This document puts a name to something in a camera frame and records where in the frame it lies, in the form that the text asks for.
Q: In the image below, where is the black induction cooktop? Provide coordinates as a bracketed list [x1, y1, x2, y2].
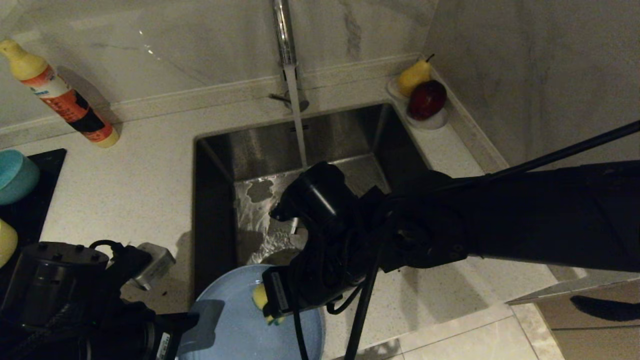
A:
[0, 148, 67, 281]

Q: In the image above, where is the dark red apple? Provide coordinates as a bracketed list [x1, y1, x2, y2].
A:
[409, 79, 449, 122]

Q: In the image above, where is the yellow plastic bowl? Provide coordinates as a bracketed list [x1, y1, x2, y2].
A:
[0, 218, 19, 269]

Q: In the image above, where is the stainless steel sink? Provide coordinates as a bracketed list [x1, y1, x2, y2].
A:
[192, 102, 443, 301]

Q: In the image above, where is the light blue plate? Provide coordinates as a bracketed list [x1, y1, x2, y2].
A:
[177, 264, 327, 360]

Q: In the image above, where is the yellow sponge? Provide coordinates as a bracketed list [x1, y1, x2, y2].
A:
[251, 282, 286, 326]

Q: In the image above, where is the teal plastic bowl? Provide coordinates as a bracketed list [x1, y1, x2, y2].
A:
[0, 149, 41, 207]

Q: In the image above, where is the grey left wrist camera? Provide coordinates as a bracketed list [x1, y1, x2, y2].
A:
[131, 242, 177, 292]

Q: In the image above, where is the white fruit dish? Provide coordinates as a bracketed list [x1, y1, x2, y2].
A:
[387, 77, 450, 132]

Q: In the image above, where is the yellow pear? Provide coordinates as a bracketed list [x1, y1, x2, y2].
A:
[398, 53, 436, 98]

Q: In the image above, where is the orange-label dish soap bottle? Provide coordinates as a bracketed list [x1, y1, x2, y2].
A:
[0, 39, 120, 149]

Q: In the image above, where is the chrome faucet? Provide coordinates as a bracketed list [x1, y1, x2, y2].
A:
[268, 0, 311, 114]

